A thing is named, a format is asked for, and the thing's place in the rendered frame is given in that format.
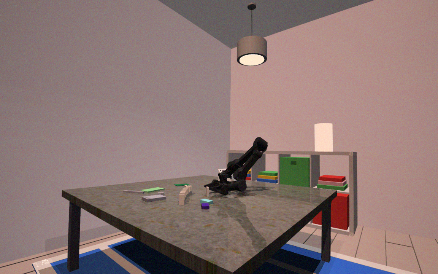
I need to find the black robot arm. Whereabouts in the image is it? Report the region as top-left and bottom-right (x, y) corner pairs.
(218, 137), (268, 191)

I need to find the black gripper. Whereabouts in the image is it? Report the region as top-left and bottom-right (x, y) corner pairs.
(204, 180), (233, 195)

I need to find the light blue rectangular block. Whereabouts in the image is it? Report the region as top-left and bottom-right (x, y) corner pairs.
(200, 199), (213, 205)

